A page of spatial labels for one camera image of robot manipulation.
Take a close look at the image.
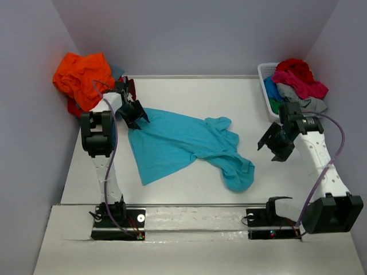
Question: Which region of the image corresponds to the red t shirt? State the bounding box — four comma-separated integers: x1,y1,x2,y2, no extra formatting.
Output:
276,58,314,83

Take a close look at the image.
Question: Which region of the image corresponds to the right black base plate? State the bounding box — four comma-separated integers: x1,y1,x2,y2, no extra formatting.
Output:
241,208,302,240

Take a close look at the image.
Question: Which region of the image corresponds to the magenta t shirt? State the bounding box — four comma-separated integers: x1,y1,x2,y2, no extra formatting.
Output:
272,71,329,99

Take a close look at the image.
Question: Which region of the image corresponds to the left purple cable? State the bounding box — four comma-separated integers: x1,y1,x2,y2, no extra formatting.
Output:
91,79,144,241

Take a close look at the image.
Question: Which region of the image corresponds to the teal t shirt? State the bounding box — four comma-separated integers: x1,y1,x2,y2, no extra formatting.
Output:
128,108,255,193

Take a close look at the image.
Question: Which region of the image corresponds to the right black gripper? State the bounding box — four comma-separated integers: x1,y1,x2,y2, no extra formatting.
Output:
258,123,296,163

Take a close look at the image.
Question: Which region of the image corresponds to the white plastic laundry basket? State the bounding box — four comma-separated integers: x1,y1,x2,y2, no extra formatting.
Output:
257,63,279,122

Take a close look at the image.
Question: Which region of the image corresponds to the dark red folded shirt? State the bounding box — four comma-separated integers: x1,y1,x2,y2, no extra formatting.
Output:
120,76,136,101

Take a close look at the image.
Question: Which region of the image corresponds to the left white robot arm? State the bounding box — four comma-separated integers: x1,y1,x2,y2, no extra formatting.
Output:
80,77,150,229

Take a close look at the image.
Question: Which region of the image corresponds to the green garment in basket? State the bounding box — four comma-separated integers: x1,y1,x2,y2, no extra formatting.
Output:
268,98,282,115

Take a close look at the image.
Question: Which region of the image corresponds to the orange t shirt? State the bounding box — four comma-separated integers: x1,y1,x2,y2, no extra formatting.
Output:
52,52,115,111

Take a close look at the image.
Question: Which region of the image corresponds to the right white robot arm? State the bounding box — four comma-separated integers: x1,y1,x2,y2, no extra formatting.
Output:
257,102,364,234

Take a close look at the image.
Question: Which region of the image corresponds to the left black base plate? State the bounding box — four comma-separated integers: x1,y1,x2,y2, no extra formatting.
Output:
89,208,146,241

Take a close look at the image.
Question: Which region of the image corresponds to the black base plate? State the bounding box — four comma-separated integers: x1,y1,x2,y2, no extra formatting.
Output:
241,208,302,240
89,208,146,241

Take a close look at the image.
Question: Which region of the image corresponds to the blue t shirt in basket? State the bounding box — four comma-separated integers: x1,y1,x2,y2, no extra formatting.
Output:
263,76,283,102

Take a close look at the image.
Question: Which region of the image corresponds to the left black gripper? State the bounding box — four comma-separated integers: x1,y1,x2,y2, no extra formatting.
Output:
116,100,149,130

